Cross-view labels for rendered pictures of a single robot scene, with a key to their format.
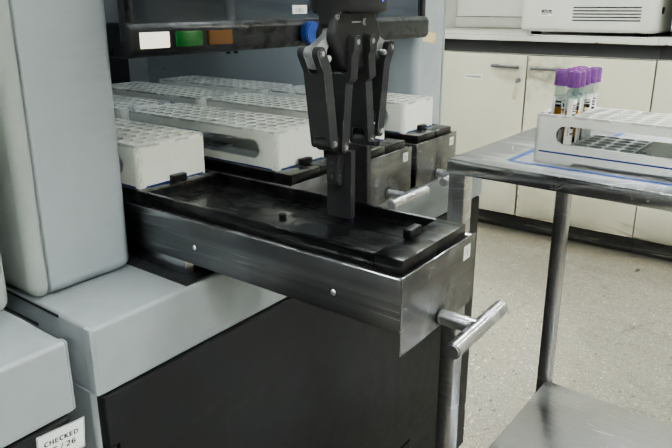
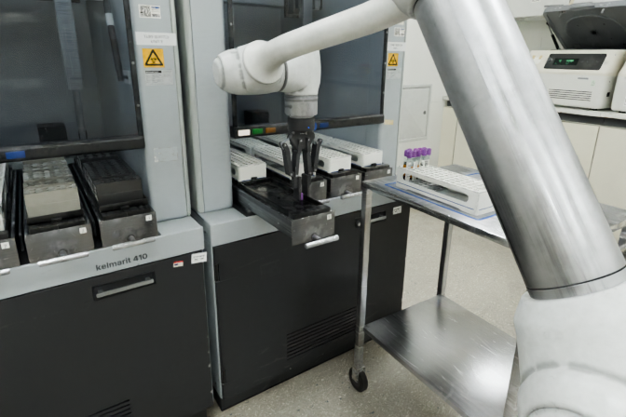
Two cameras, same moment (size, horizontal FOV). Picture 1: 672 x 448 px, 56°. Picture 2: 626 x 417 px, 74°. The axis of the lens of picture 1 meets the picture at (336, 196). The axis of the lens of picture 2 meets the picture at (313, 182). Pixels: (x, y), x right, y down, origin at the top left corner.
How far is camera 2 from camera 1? 63 cm
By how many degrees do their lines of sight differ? 18
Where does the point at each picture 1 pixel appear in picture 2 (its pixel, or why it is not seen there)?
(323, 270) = (276, 215)
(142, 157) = (240, 170)
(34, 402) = (191, 243)
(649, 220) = not seen: hidden behind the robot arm
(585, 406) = (452, 307)
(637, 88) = (585, 142)
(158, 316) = (234, 224)
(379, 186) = (341, 189)
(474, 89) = not seen: hidden behind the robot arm
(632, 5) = (585, 90)
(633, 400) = not seen: hidden behind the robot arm
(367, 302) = (285, 227)
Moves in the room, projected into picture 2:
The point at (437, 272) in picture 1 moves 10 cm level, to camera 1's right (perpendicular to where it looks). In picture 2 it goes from (311, 221) to (348, 226)
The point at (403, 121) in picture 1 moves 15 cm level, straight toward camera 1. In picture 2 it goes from (362, 161) to (348, 170)
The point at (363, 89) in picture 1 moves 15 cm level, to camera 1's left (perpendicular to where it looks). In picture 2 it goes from (306, 155) to (258, 151)
